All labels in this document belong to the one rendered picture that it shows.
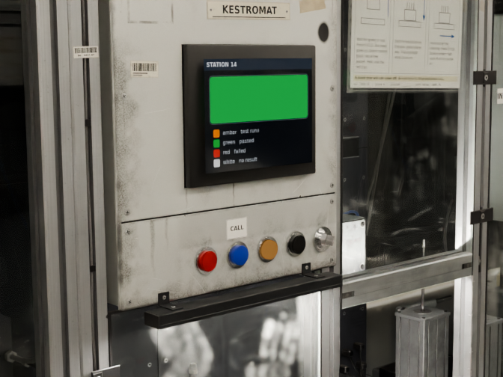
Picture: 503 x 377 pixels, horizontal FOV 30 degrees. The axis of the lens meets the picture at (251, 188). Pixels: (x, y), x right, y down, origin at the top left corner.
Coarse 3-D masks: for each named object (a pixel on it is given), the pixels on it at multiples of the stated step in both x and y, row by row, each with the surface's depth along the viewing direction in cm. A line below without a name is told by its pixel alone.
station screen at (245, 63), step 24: (216, 72) 131; (240, 72) 134; (264, 72) 137; (288, 72) 140; (240, 120) 135; (264, 120) 138; (288, 120) 141; (216, 144) 133; (240, 144) 136; (264, 144) 139; (288, 144) 142; (216, 168) 133; (240, 168) 136
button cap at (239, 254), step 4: (236, 248) 139; (240, 248) 139; (244, 248) 140; (232, 252) 139; (236, 252) 139; (240, 252) 139; (244, 252) 140; (248, 252) 140; (232, 256) 139; (236, 256) 139; (240, 256) 139; (244, 256) 140; (248, 256) 140; (232, 260) 139; (236, 260) 139; (240, 260) 139; (244, 260) 140; (236, 264) 139; (240, 264) 140
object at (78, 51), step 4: (76, 48) 120; (80, 48) 120; (84, 48) 121; (88, 48) 121; (92, 48) 122; (96, 48) 122; (76, 52) 120; (80, 52) 121; (84, 52) 121; (88, 52) 121; (92, 52) 122; (96, 52) 122; (76, 56) 120; (80, 56) 121; (84, 56) 121; (88, 56) 121; (92, 56) 122; (96, 56) 122
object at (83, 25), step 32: (96, 0) 121; (96, 32) 122; (96, 64) 122; (96, 96) 123; (96, 128) 123; (96, 160) 124; (96, 192) 124; (96, 224) 125; (96, 256) 125; (96, 288) 126; (96, 320) 127; (416, 320) 202; (448, 320) 206; (96, 352) 127; (416, 352) 203
